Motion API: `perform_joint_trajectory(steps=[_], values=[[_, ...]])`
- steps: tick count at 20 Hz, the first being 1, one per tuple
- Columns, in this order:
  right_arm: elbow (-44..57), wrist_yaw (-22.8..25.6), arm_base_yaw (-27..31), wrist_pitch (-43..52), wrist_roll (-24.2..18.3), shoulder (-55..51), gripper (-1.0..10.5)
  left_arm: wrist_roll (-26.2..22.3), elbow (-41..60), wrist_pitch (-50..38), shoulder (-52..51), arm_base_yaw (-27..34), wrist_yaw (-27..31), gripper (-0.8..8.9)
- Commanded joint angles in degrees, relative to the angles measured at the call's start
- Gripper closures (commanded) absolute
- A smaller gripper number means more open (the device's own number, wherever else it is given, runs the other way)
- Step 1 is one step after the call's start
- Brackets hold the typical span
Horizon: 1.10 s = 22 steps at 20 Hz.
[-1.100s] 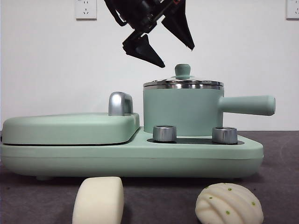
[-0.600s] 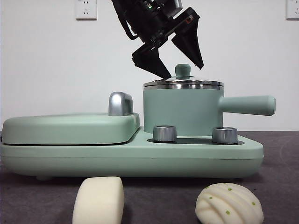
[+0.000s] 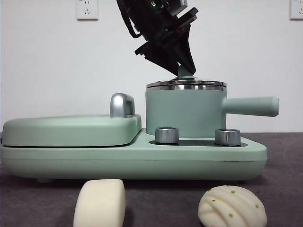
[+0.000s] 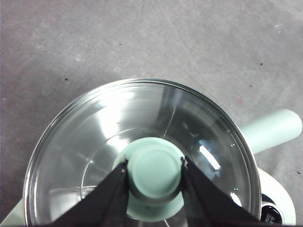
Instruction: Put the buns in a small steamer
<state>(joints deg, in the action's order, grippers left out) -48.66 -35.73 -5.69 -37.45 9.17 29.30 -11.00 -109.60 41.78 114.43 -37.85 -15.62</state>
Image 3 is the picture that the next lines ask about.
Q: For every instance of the glass pot lid green knob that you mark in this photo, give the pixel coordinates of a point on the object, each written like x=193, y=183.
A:
x=165, y=83

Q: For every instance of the silver control dial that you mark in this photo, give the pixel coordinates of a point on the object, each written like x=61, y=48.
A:
x=166, y=136
x=227, y=137

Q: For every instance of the pleated white bun green flecks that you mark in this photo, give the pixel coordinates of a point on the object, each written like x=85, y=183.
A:
x=233, y=208

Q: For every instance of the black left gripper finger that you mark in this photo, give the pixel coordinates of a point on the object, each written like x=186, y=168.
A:
x=185, y=52
x=163, y=59

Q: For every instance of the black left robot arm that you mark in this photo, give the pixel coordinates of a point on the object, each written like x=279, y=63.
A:
x=142, y=14

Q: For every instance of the mint green breakfast machine base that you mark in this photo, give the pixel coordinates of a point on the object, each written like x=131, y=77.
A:
x=142, y=160

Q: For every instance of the white wall socket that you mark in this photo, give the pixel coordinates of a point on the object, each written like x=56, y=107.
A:
x=87, y=10
x=297, y=10

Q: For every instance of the smooth white steamed bun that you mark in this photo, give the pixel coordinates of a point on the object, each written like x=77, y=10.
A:
x=100, y=203

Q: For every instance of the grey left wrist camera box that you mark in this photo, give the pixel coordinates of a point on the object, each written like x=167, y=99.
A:
x=178, y=6

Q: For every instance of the mint green griddle cover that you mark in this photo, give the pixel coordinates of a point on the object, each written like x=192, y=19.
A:
x=71, y=130

